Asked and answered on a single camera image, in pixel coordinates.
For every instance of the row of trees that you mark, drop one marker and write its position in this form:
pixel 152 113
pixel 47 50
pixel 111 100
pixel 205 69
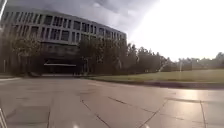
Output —
pixel 110 60

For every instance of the large curved grey building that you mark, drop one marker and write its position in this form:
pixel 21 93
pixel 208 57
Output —
pixel 63 30

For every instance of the wide grass lawn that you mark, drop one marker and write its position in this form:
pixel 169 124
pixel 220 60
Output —
pixel 186 76

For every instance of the grey paved road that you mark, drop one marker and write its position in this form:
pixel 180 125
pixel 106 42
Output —
pixel 100 103

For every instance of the dark kerb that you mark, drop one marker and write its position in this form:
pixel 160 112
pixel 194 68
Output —
pixel 186 84

